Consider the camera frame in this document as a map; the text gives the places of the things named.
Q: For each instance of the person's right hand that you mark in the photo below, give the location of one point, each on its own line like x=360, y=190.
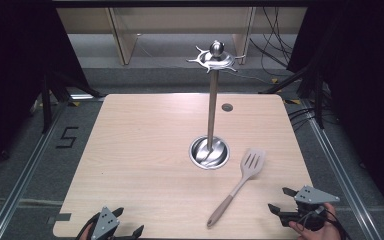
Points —
x=323, y=231

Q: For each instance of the beige wooden cabinet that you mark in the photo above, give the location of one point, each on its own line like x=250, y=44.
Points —
x=180, y=20

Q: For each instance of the metal utensil rack stand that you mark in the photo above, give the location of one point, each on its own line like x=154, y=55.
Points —
x=212, y=106

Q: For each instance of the black curtain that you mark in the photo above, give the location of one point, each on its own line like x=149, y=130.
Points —
x=366, y=83
x=13, y=66

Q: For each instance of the aluminium floor rail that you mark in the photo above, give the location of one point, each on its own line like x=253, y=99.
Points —
x=23, y=173
x=340, y=170

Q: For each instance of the black metal stand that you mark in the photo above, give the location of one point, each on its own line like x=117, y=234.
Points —
x=46, y=106
x=319, y=100

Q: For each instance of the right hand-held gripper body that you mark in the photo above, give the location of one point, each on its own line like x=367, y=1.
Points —
x=311, y=198

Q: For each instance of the black tape strip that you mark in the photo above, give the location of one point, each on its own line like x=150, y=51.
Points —
x=60, y=218

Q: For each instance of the person's left hand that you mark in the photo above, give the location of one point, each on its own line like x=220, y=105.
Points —
x=83, y=235

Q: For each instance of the beige slotted spatula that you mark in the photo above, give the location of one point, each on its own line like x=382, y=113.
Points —
x=251, y=163

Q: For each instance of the yellow black tape piece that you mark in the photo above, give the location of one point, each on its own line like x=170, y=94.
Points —
x=274, y=80
x=292, y=101
x=74, y=103

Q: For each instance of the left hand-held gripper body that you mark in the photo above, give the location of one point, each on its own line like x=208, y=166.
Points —
x=105, y=221

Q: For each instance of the grey table grommet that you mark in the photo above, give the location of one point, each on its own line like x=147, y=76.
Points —
x=227, y=107

